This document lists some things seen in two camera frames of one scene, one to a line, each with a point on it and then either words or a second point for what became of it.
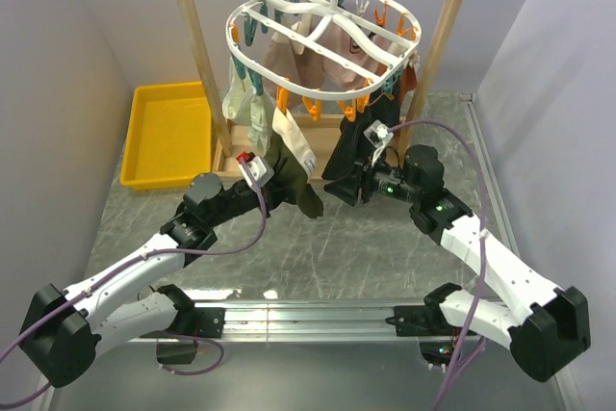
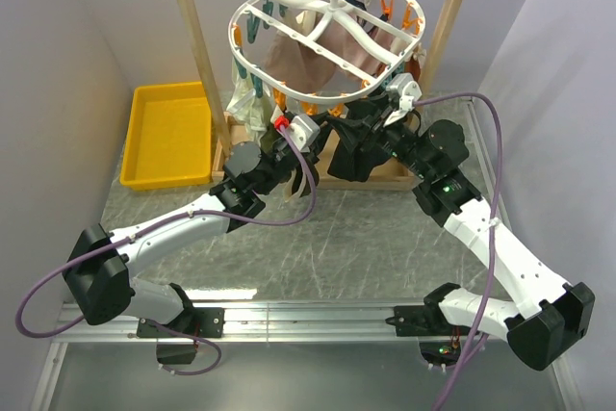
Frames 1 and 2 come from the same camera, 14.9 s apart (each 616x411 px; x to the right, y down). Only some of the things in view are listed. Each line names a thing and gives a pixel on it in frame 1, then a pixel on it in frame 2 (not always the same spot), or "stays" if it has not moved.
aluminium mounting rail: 308,321 stays
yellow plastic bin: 168,137 stays
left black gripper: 273,193 → 314,152
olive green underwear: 290,182 → 269,139
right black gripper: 345,189 → 356,131
